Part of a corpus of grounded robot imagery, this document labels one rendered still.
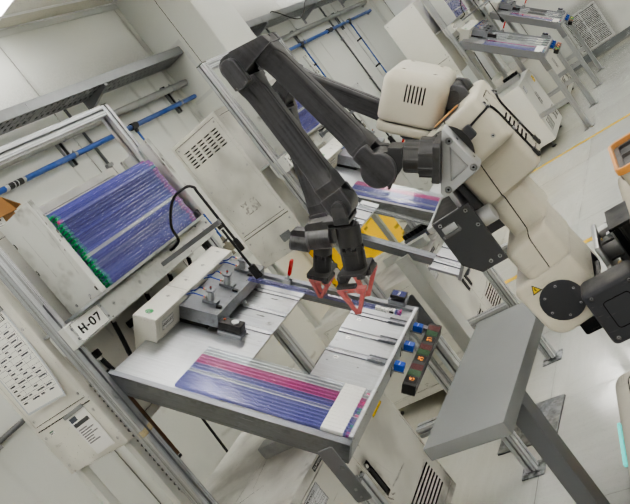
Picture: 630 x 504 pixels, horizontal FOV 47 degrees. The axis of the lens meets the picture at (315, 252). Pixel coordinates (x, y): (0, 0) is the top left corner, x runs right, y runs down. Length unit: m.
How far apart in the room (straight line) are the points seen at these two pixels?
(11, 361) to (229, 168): 1.46
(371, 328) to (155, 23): 3.79
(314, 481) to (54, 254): 0.99
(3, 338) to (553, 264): 1.53
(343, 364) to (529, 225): 0.71
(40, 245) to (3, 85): 2.55
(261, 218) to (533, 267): 1.86
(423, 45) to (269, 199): 3.55
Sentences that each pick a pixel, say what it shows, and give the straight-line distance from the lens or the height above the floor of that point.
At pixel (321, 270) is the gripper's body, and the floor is 1.04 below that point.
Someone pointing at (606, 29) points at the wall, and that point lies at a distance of 9.53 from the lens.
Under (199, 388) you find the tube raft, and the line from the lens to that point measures 2.02.
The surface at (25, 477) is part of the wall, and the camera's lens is 3.59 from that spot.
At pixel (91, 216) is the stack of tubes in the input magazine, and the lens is 2.25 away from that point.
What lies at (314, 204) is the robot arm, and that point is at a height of 1.22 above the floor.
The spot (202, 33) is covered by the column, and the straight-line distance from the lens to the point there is 5.45.
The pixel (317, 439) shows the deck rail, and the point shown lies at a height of 0.77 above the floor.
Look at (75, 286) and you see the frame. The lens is 2.17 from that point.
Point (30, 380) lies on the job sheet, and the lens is 2.33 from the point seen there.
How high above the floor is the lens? 1.39
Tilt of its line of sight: 8 degrees down
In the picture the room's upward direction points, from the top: 38 degrees counter-clockwise
